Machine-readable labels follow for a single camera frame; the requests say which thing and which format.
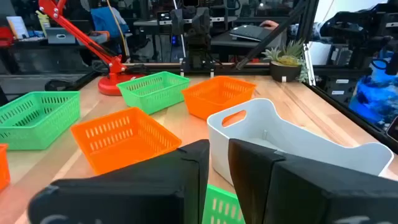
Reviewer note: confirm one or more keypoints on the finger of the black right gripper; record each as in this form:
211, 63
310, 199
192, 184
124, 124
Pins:
177, 21
201, 21

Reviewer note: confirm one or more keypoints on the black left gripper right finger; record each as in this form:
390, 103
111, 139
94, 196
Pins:
311, 193

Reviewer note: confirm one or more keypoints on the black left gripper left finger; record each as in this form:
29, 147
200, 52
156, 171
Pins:
124, 193

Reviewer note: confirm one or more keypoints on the green slotted plastic basket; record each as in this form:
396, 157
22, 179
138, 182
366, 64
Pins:
152, 91
220, 208
37, 121

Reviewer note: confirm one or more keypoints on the orange slotted plastic basket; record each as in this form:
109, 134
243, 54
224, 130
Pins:
3, 168
217, 96
124, 140

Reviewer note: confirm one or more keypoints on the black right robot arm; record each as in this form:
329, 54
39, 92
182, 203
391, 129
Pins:
199, 49

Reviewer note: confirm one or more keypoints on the dark laptop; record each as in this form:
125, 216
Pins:
248, 32

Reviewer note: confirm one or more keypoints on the person's hand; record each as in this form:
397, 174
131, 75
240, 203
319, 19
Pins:
269, 24

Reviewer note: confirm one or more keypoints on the blue cloth on chair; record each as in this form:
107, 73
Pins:
105, 20

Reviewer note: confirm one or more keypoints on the red articulated desk lamp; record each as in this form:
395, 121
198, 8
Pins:
107, 56

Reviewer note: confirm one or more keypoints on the succulent in dark pot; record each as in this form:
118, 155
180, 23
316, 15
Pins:
286, 62

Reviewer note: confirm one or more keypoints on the blue plastic water jug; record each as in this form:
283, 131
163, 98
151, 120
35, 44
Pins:
373, 93

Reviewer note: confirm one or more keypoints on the grey storage box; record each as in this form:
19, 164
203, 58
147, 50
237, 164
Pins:
59, 35

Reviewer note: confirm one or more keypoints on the white paper sign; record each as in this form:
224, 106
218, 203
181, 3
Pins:
17, 27

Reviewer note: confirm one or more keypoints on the black diagonal frame strut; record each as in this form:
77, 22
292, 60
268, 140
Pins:
273, 34

